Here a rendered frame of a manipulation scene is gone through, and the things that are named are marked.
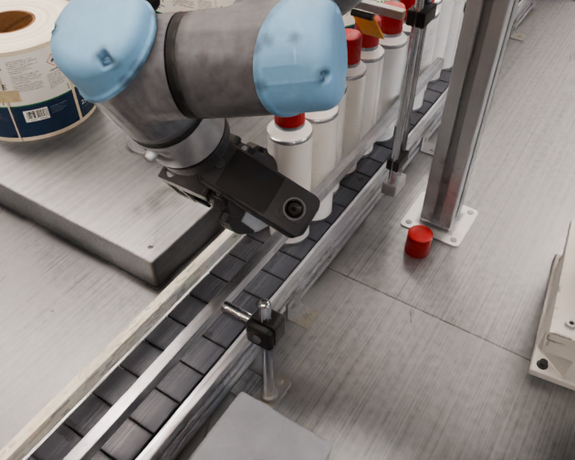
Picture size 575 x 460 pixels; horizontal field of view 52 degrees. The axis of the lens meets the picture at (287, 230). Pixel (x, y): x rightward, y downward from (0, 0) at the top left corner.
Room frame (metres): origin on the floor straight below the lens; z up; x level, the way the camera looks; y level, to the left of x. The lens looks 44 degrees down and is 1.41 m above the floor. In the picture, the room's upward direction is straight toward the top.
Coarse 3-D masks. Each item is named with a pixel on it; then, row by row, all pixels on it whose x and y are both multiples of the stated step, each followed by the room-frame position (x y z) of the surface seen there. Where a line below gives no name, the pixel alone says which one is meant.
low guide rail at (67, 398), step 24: (216, 240) 0.49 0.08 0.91; (192, 264) 0.45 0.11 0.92; (168, 288) 0.42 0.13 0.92; (144, 312) 0.39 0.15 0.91; (120, 336) 0.36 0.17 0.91; (96, 360) 0.33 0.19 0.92; (72, 384) 0.30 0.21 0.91; (48, 408) 0.27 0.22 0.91; (72, 408) 0.29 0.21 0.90; (24, 432) 0.25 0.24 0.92; (48, 432) 0.26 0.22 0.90; (0, 456) 0.23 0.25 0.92; (24, 456) 0.24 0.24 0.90
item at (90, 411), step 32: (384, 160) 0.70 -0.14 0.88; (352, 192) 0.62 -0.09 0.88; (320, 224) 0.56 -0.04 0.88; (288, 256) 0.50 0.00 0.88; (256, 288) 0.45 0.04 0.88; (224, 320) 0.40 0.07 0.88; (160, 352) 0.36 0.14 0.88; (192, 352) 0.36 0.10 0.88; (224, 352) 0.36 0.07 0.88; (128, 384) 0.32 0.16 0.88; (160, 384) 0.32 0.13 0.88; (192, 384) 0.32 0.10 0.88; (96, 416) 0.29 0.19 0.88; (160, 416) 0.29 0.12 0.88; (64, 448) 0.25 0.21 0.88; (128, 448) 0.25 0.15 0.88
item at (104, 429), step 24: (432, 72) 0.81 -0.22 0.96; (384, 120) 0.67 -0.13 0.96; (360, 144) 0.62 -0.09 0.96; (336, 168) 0.57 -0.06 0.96; (312, 192) 0.53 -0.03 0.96; (264, 264) 0.42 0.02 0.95; (240, 288) 0.39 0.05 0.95; (216, 312) 0.35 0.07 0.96; (192, 336) 0.32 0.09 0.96; (168, 360) 0.30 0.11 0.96; (144, 384) 0.27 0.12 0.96; (120, 408) 0.25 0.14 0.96; (96, 432) 0.23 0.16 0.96; (72, 456) 0.21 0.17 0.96
